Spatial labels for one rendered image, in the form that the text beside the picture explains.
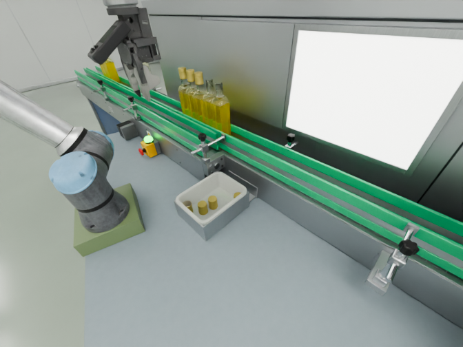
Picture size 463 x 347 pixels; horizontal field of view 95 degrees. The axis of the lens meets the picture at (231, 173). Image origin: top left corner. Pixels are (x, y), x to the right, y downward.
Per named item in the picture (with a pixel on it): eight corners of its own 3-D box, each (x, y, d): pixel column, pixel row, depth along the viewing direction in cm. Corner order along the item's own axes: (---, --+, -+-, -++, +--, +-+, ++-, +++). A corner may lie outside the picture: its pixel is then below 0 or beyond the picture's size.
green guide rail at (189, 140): (205, 156, 88) (203, 140, 82) (203, 158, 87) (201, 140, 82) (79, 79, 187) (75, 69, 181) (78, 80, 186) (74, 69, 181)
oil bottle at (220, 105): (231, 142, 96) (229, 95, 83) (222, 147, 93) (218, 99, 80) (223, 138, 99) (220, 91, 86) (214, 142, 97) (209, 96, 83)
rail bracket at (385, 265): (391, 269, 59) (438, 218, 45) (368, 319, 50) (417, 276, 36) (373, 258, 62) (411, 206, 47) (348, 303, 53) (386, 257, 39)
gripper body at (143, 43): (162, 62, 58) (149, 5, 50) (132, 69, 53) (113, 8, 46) (149, 58, 62) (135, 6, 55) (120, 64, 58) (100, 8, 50)
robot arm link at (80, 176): (66, 214, 63) (34, 182, 54) (80, 183, 72) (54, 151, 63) (109, 205, 64) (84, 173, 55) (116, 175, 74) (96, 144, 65)
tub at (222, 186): (249, 205, 84) (250, 189, 78) (205, 241, 72) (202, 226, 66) (220, 184, 93) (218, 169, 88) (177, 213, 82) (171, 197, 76)
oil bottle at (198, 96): (214, 134, 103) (209, 89, 89) (205, 138, 100) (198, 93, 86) (207, 130, 106) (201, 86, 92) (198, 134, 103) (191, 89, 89)
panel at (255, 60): (413, 171, 61) (506, 29, 39) (410, 177, 59) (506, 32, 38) (210, 98, 112) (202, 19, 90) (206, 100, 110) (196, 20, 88)
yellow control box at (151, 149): (162, 153, 115) (158, 141, 111) (149, 159, 111) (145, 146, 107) (156, 148, 119) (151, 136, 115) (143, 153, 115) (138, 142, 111)
